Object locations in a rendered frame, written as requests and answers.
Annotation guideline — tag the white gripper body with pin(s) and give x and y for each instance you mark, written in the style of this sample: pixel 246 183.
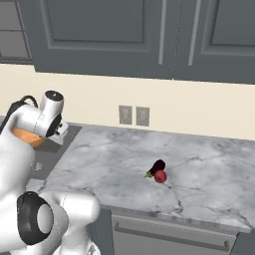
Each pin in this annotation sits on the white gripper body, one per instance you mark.
pixel 61 133

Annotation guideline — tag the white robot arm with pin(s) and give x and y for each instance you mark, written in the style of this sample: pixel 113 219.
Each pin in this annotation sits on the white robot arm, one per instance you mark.
pixel 13 172

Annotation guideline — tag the orange bowl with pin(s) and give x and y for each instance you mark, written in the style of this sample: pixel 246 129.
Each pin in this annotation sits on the orange bowl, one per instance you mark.
pixel 29 136

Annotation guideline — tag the dark purple eggplant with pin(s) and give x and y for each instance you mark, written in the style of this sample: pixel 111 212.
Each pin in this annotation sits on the dark purple eggplant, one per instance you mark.
pixel 158 165

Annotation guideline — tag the red apple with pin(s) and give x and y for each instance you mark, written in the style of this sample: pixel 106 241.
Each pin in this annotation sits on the red apple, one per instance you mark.
pixel 160 176

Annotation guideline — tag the grey wide cupboard door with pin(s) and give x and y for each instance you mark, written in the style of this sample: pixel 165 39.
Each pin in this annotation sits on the grey wide cupboard door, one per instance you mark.
pixel 99 36

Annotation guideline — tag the dark grey base cabinet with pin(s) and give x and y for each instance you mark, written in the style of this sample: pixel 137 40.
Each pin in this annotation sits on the dark grey base cabinet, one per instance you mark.
pixel 103 232

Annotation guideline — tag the grey framed window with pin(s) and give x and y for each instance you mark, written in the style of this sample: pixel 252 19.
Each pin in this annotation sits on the grey framed window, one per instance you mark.
pixel 13 33

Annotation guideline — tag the grey dishwasher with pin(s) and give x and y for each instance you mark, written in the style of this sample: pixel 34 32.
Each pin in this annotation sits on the grey dishwasher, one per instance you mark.
pixel 172 244

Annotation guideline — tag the grey narrow cupboard door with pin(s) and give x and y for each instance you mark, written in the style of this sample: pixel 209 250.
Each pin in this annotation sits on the grey narrow cupboard door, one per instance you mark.
pixel 225 40

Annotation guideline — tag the grey wall outlet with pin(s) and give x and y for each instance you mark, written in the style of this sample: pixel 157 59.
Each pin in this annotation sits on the grey wall outlet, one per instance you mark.
pixel 125 115
pixel 142 116

